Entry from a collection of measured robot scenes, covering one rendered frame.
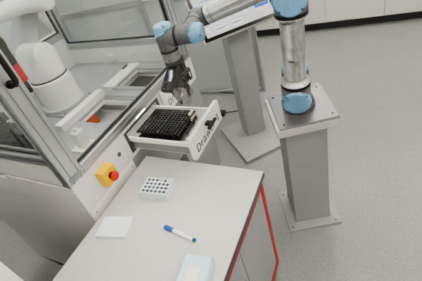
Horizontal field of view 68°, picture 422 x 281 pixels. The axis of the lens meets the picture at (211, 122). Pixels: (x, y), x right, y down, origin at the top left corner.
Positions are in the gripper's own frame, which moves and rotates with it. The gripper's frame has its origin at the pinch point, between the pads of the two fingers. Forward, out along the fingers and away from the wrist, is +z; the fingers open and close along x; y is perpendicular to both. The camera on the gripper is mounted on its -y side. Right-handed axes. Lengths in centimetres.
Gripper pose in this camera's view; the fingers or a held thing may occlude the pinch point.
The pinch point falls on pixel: (184, 103)
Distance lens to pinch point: 139.1
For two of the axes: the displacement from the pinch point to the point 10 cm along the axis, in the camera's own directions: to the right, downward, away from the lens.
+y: 3.8, -6.2, 6.8
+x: -8.9, -0.6, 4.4
